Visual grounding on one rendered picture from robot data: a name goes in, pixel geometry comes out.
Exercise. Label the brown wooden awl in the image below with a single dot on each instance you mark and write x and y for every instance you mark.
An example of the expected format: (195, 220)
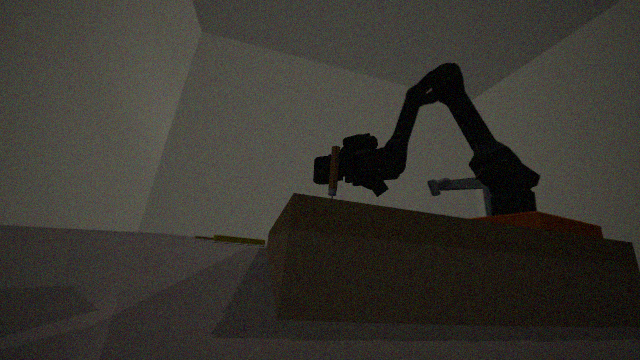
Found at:
(334, 167)

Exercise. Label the yellow flat bar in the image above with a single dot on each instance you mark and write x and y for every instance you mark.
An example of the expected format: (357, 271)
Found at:
(229, 239)

